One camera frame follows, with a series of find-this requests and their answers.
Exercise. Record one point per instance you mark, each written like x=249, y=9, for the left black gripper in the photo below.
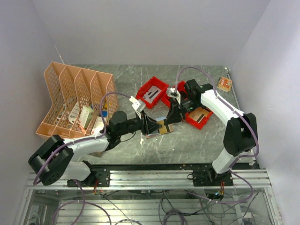
x=153, y=125

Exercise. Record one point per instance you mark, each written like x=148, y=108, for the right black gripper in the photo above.
x=174, y=115

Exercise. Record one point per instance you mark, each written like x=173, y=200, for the gold magnetic stripe card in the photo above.
x=164, y=129

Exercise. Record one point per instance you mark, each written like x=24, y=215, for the brown leather card holder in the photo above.
x=156, y=132

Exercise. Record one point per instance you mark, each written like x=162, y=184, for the brown item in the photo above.
x=199, y=114

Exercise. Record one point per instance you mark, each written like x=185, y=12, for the red bin pair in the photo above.
x=202, y=123
x=183, y=94

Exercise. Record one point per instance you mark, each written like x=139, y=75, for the white credit card stack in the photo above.
x=151, y=94

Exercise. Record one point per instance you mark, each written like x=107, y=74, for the red bin front pair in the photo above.
x=183, y=94

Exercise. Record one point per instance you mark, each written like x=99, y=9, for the red bin with cards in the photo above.
x=153, y=81

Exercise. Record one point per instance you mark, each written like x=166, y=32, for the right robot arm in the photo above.
x=240, y=128

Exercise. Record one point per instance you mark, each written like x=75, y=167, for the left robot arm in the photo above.
x=57, y=157

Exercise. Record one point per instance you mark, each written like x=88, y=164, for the white ruler card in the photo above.
x=74, y=113

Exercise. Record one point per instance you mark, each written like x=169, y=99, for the orange spiral notepad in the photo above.
x=224, y=84

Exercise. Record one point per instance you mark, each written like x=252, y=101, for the green white carton box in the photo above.
x=85, y=116

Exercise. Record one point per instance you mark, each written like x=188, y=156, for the peach file organizer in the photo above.
x=70, y=84

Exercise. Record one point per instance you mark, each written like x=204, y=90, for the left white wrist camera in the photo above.
x=137, y=104

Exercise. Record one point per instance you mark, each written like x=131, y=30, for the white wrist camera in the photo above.
x=137, y=104
x=173, y=93

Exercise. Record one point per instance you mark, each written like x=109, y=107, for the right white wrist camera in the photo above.
x=173, y=93

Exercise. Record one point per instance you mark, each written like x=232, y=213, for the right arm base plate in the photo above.
x=208, y=178

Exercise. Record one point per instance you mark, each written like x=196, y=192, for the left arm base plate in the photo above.
x=99, y=177

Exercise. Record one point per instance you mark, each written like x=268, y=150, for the aluminium rail frame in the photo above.
x=146, y=180

